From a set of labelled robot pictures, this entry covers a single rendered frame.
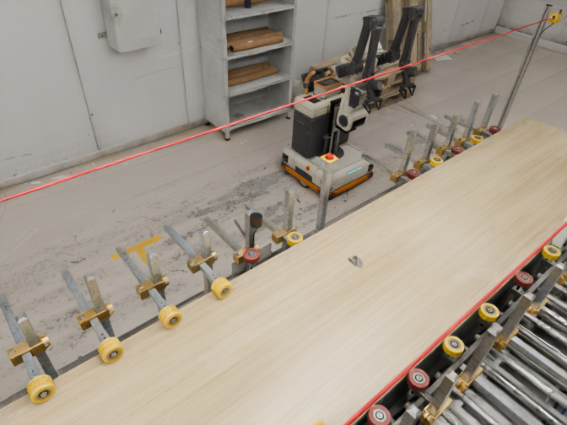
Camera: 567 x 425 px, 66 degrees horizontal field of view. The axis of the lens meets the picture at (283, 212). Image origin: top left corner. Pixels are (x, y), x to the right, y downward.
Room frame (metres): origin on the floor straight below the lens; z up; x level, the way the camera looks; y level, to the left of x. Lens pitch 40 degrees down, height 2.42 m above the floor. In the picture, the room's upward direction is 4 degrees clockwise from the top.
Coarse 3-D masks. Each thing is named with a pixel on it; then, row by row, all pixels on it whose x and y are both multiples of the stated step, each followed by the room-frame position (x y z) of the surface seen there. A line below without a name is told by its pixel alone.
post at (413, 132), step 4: (412, 128) 2.42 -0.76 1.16; (412, 132) 2.41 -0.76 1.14; (416, 132) 2.42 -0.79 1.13; (408, 136) 2.42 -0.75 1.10; (412, 136) 2.40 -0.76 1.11; (408, 140) 2.41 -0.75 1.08; (412, 140) 2.40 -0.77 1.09; (408, 144) 2.41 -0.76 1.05; (412, 144) 2.41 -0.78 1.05; (408, 148) 2.40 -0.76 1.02; (412, 148) 2.42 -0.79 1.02; (404, 152) 2.42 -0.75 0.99; (408, 152) 2.40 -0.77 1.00; (404, 156) 2.41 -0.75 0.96; (408, 156) 2.41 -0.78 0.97; (404, 160) 2.41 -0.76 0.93; (408, 160) 2.42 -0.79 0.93; (404, 164) 2.40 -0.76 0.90; (400, 168) 2.42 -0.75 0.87; (404, 168) 2.40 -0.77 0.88; (396, 184) 2.42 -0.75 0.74; (400, 184) 2.40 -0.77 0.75
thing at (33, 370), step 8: (0, 304) 1.07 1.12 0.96; (8, 304) 1.08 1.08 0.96; (8, 312) 1.04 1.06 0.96; (8, 320) 1.00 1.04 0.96; (16, 328) 0.97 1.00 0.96; (16, 336) 0.93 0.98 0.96; (16, 344) 0.90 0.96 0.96; (24, 360) 0.84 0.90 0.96; (32, 360) 0.84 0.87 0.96; (32, 368) 0.81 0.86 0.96; (32, 376) 0.78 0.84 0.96
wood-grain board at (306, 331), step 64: (512, 128) 3.01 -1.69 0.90; (448, 192) 2.13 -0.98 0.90; (512, 192) 2.17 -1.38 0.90; (320, 256) 1.52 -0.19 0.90; (384, 256) 1.55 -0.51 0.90; (448, 256) 1.58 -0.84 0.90; (512, 256) 1.61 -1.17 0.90; (192, 320) 1.10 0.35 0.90; (256, 320) 1.12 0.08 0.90; (320, 320) 1.14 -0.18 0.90; (384, 320) 1.16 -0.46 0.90; (448, 320) 1.18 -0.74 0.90; (64, 384) 0.79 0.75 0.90; (128, 384) 0.81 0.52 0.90; (192, 384) 0.82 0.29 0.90; (256, 384) 0.84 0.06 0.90; (320, 384) 0.85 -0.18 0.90; (384, 384) 0.87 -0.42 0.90
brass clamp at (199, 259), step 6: (192, 258) 1.39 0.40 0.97; (198, 258) 1.39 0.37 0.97; (204, 258) 1.39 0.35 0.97; (210, 258) 1.40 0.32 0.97; (216, 258) 1.42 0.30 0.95; (192, 264) 1.35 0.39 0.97; (198, 264) 1.36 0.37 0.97; (210, 264) 1.40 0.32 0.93; (192, 270) 1.34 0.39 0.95; (198, 270) 1.36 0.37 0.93
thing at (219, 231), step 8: (208, 216) 1.82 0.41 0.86; (208, 224) 1.77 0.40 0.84; (216, 224) 1.75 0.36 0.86; (216, 232) 1.71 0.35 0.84; (224, 232) 1.70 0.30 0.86; (224, 240) 1.65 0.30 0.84; (232, 240) 1.64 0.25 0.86; (232, 248) 1.60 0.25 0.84; (240, 248) 1.59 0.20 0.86; (248, 264) 1.50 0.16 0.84
